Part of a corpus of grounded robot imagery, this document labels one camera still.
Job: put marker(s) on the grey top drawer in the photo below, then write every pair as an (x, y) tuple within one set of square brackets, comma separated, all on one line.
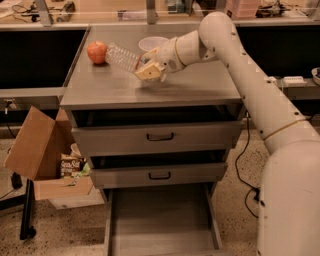
[(164, 138)]

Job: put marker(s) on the white wall plug adapter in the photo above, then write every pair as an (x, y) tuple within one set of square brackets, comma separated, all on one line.
[(272, 79)]

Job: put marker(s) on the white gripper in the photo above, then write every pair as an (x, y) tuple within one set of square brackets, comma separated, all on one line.
[(167, 56)]

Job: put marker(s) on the grey metal drawer cabinet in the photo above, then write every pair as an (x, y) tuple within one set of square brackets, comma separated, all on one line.
[(105, 96)]

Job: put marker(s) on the red apple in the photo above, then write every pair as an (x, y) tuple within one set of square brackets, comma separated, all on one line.
[(96, 52)]

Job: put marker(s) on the white ceramic bowl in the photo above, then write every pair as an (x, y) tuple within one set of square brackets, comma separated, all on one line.
[(149, 43)]

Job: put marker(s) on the grey bottom drawer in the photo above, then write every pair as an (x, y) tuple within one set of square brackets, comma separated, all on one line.
[(172, 220)]

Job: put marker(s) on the open cardboard box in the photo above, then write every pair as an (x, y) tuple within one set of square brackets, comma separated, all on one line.
[(36, 155)]

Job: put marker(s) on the grey drawer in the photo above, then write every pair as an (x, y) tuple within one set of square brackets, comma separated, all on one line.
[(157, 175), (172, 220), (164, 138)]

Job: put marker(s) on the pink box on shelf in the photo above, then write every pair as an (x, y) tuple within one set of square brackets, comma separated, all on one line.
[(238, 9)]

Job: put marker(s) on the sea salt snack bag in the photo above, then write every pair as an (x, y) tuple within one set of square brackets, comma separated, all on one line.
[(71, 166)]

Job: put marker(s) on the clear plastic water bottle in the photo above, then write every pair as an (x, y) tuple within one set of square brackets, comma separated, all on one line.
[(124, 58)]

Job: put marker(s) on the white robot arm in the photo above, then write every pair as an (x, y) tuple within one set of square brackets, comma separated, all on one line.
[(289, 204)]

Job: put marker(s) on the white power strip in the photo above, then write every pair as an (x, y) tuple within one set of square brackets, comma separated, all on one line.
[(294, 81)]

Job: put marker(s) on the black stand leg left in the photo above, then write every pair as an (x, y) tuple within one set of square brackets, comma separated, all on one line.
[(27, 231)]

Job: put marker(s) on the grey middle drawer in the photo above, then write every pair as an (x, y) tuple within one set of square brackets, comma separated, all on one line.
[(157, 175)]

